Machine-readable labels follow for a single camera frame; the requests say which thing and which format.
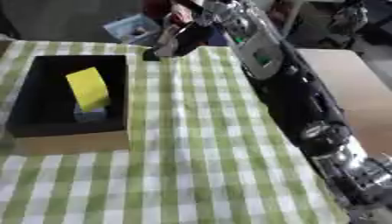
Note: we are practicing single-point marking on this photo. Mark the yellow flat block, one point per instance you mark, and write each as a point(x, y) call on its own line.
point(89, 87)

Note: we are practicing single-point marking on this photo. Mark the grey blue block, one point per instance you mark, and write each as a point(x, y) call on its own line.
point(91, 114)

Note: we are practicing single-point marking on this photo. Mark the silver and black right robot arm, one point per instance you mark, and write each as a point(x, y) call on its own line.
point(286, 87)

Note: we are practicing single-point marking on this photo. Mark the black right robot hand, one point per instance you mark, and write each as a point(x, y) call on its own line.
point(194, 37)

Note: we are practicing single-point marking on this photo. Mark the pale blue bag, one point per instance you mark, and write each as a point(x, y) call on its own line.
point(130, 29)

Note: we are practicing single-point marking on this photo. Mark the cardboard box with black inside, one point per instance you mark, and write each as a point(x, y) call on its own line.
point(46, 99)

